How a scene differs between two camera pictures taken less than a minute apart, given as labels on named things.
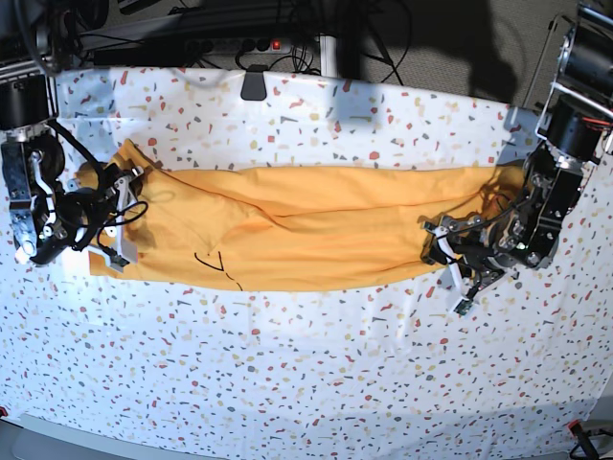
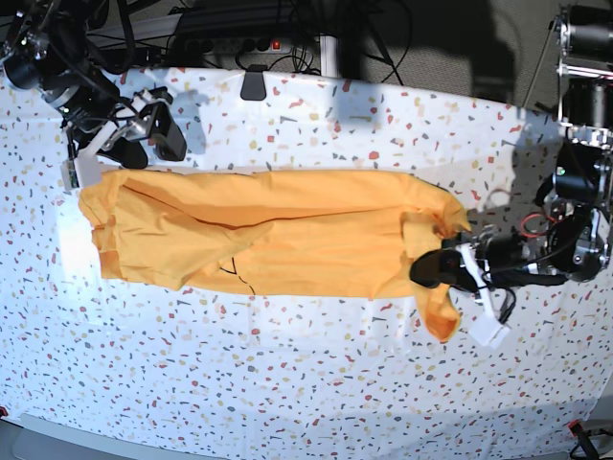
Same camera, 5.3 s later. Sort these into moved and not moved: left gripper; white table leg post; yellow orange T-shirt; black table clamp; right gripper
Moved: left gripper; yellow orange T-shirt; right gripper
Not moved: white table leg post; black table clamp
